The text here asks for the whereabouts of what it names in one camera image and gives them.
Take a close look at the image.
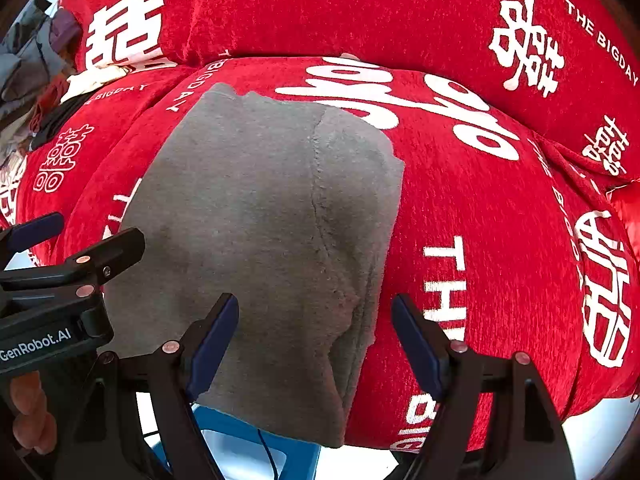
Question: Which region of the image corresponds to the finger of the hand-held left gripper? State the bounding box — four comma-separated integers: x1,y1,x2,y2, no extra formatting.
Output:
0,227,146,311
0,212,66,263

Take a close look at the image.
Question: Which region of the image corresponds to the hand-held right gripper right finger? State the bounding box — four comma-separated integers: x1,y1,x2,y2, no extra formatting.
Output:
391,294,576,480

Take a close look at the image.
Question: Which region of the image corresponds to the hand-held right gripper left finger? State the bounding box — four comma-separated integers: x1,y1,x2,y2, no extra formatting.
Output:
55,292,241,480

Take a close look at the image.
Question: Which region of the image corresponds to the grey knit top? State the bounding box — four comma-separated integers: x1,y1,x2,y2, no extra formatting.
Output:
102,82,406,448

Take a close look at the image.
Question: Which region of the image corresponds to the pile of dark clothes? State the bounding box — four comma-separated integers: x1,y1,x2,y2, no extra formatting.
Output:
0,0,83,161

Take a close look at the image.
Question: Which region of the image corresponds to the person's left hand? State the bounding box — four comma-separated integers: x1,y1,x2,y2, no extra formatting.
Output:
10,372,57,456

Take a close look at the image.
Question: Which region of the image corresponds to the blue plastic stool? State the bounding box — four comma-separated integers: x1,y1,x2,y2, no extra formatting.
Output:
150,405,322,480

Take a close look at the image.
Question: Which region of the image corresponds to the red printed blanket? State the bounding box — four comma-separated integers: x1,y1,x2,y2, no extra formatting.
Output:
0,0,640,453

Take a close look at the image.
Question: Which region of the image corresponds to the cream cloth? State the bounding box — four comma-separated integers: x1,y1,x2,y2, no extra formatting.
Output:
62,64,131,103

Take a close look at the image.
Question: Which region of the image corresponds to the red embroidered cushion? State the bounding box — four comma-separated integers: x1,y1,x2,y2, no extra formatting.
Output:
609,184,640,263

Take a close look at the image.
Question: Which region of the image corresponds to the black cable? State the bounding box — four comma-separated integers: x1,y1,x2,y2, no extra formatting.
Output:
256,427,282,480

